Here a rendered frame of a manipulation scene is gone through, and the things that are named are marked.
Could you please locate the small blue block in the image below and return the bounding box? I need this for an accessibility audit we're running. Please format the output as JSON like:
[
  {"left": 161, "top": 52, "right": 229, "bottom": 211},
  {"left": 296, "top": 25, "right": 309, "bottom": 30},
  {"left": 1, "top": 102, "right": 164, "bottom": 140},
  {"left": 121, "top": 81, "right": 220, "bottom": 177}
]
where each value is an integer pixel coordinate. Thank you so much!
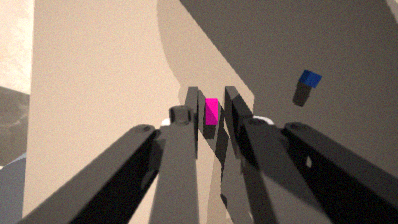
[{"left": 298, "top": 70, "right": 322, "bottom": 88}]

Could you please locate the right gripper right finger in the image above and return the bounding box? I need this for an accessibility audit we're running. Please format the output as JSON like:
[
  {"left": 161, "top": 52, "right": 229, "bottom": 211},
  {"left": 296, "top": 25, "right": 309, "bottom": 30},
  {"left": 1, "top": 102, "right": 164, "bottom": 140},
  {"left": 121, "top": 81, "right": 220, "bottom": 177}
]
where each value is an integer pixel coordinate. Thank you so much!
[{"left": 224, "top": 86, "right": 398, "bottom": 224}]

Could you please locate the magenta block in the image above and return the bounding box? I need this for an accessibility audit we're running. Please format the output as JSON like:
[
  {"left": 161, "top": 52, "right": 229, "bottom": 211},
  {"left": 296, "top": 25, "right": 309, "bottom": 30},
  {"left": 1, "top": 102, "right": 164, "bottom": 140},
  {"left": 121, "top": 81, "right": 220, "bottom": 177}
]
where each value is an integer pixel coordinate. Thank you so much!
[{"left": 205, "top": 98, "right": 218, "bottom": 125}]

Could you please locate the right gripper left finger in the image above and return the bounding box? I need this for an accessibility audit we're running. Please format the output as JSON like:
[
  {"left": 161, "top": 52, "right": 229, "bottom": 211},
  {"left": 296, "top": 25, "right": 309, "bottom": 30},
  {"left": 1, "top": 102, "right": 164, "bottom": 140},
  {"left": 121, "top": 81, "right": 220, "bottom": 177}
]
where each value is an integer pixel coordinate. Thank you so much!
[{"left": 17, "top": 86, "right": 200, "bottom": 224}]

